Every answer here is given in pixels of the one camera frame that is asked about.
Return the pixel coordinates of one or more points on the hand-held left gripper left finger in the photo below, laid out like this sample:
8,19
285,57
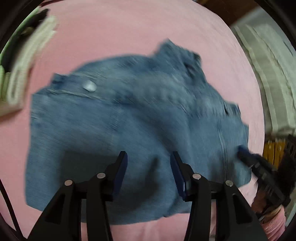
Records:
120,176

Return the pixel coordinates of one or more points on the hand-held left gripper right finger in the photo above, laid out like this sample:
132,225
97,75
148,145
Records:
179,180

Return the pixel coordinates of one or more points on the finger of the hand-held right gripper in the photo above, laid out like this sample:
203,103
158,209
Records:
245,154

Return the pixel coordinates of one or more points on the blue denim jacket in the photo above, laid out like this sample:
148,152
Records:
138,120

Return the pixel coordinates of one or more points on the person's right hand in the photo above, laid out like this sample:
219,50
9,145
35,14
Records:
260,204

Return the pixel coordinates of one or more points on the yellow wooden drawers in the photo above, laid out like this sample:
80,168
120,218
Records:
269,150

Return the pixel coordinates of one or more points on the pink bed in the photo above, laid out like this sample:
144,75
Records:
115,30

